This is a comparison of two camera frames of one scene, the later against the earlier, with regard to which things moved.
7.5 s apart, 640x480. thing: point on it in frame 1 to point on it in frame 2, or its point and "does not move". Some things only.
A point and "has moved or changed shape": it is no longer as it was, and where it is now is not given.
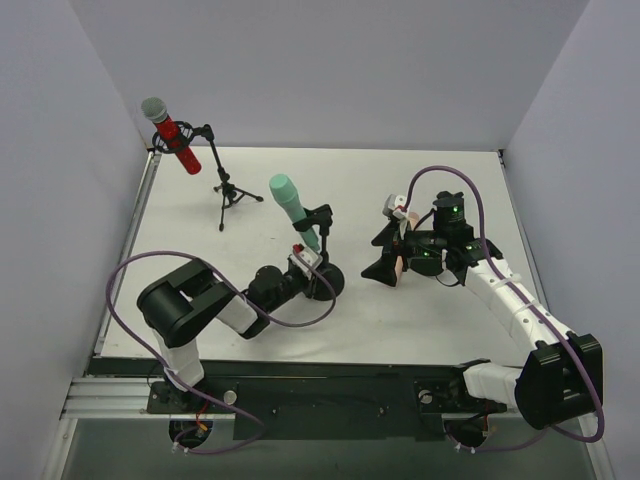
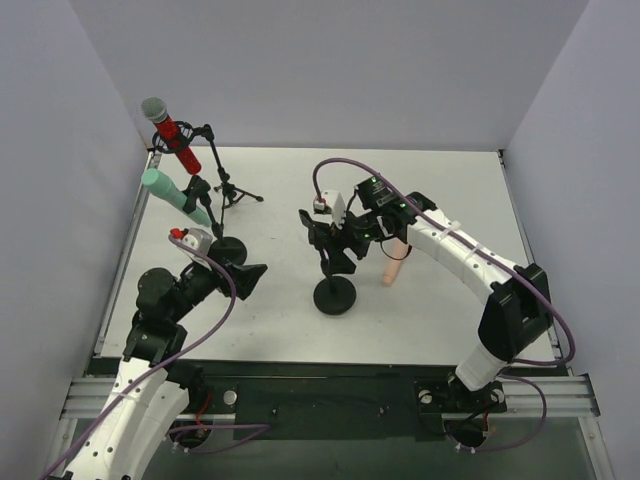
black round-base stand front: [430, 266] to [335, 295]
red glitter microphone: [155, 109] does not move
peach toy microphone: [413, 219] has moved or changed shape
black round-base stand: [330, 279] to [229, 248]
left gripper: [310, 279] to [233, 279]
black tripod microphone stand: [230, 194] does not move
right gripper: [396, 248] to [325, 235]
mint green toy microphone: [286, 191] to [166, 188]
